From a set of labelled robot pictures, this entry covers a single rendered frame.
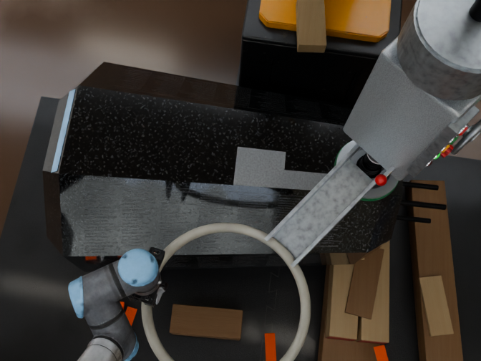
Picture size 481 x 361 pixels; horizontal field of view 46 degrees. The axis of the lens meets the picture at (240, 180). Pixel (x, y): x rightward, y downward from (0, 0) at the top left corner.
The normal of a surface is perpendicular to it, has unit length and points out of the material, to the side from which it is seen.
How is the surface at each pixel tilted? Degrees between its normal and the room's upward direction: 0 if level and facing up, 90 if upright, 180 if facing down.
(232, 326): 0
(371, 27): 0
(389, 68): 90
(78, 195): 45
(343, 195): 15
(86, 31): 0
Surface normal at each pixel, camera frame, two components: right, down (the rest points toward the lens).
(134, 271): 0.15, -0.40
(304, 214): -0.15, -0.14
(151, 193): -0.02, 0.44
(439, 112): -0.72, 0.65
